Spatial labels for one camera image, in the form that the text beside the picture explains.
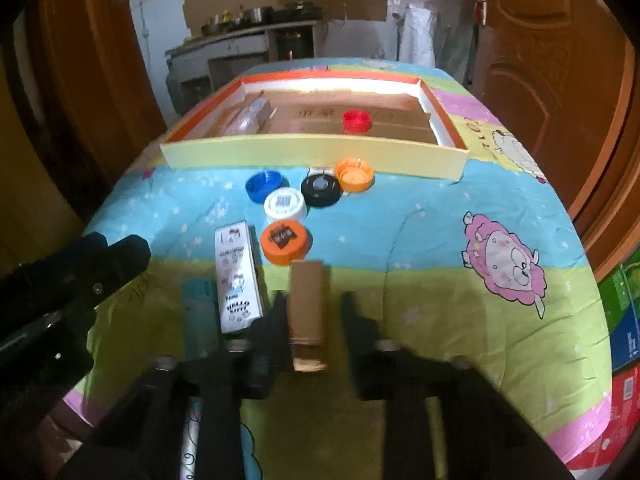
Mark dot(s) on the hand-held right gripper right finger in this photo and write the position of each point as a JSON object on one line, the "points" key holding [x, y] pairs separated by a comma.
{"points": [[352, 325]]}

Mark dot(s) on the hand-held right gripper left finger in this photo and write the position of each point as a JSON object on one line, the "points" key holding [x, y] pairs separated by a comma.
{"points": [[270, 325]]}

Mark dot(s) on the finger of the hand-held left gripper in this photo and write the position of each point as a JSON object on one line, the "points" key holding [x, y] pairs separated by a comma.
{"points": [[125, 260], [90, 247]]}

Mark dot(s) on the shiny gold-brown small box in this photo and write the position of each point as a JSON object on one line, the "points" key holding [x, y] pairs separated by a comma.
{"points": [[307, 305]]}

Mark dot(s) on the teal small box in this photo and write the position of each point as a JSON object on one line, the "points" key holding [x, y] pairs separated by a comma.
{"points": [[200, 310]]}

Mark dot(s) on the orange cap with dark label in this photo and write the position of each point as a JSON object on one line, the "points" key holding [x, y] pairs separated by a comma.
{"points": [[285, 241]]}

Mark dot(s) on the blue bottle cap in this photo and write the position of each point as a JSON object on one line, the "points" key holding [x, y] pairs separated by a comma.
{"points": [[265, 187]]}

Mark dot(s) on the plain orange bottle cap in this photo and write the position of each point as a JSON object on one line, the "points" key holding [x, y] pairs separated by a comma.
{"points": [[354, 176]]}

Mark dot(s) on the orange-rimmed shallow cardboard tray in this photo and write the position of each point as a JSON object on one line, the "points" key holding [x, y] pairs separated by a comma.
{"points": [[310, 157]]}

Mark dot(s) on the brown patterned small box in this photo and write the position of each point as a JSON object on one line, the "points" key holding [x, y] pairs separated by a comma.
{"points": [[247, 117]]}

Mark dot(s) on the red bottle cap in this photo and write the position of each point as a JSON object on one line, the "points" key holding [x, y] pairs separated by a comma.
{"points": [[357, 122]]}

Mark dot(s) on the white cartoon printed box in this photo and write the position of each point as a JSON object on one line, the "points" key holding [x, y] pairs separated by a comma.
{"points": [[235, 280]]}

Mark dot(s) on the sheep printed blanket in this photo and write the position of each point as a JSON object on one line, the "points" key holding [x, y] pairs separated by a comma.
{"points": [[450, 310]]}

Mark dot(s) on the white bottle cap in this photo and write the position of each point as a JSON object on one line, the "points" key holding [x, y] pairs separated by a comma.
{"points": [[285, 205]]}

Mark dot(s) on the silver patterned box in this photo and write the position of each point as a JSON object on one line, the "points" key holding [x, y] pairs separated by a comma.
{"points": [[192, 435]]}

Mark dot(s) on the black bottle cap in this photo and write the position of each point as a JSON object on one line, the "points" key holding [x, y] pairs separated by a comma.
{"points": [[321, 190]]}

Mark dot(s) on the brown wooden door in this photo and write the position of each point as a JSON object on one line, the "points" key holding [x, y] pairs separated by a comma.
{"points": [[560, 85], [95, 85]]}

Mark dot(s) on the kitchen counter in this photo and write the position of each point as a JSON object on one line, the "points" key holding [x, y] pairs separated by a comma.
{"points": [[235, 42]]}

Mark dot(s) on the stack of coloured cartons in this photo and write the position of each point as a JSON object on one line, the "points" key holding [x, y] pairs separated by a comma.
{"points": [[622, 340]]}

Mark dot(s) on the steel cooking pot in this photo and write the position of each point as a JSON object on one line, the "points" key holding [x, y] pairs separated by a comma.
{"points": [[257, 14]]}

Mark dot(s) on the white plastic sheet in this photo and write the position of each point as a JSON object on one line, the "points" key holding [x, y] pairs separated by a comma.
{"points": [[417, 35]]}

